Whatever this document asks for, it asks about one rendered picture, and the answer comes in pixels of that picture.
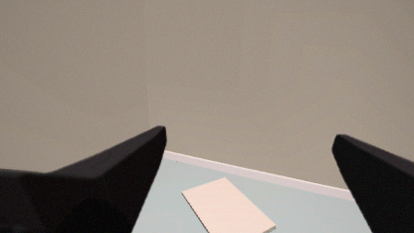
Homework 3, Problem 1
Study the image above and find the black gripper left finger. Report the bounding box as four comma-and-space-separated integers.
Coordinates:
0, 125, 167, 233

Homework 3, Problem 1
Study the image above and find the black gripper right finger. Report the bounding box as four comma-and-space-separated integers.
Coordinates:
331, 134, 414, 233

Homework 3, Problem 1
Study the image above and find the pale peach flat rectangular slab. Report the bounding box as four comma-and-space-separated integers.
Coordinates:
182, 178, 276, 233

